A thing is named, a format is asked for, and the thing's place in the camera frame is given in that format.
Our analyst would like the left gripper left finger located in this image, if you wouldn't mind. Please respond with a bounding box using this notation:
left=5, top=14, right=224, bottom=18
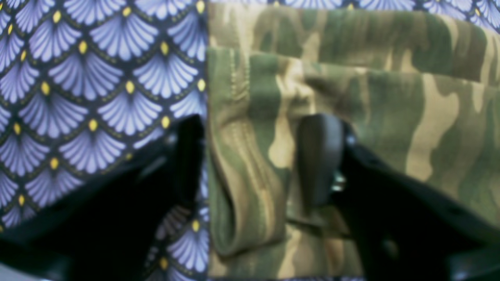
left=1, top=116, right=205, bottom=281

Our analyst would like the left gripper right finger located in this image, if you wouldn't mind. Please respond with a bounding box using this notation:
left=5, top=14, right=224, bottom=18
left=297, top=114, right=499, bottom=281

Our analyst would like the camouflage T-shirt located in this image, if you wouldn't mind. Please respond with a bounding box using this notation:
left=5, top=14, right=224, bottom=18
left=207, top=0, right=499, bottom=281

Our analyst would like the fan-patterned purple tablecloth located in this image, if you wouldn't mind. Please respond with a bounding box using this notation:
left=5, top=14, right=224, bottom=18
left=0, top=0, right=500, bottom=281

